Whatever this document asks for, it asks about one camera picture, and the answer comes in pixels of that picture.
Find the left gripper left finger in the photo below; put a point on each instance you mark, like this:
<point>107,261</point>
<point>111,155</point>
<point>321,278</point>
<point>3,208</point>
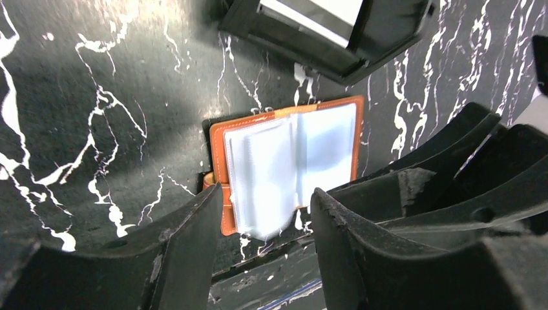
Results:
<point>167,264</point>

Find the brown leather card holder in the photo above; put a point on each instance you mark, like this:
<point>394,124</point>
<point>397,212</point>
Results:
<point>269,164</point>

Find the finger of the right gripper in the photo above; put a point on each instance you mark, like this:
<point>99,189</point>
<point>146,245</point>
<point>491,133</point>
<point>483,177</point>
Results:
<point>517,207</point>
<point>412,184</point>

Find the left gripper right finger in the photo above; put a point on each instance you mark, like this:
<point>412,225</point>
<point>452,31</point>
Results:
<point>364,266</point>

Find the black card tray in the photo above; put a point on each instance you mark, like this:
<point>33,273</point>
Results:
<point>345,41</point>

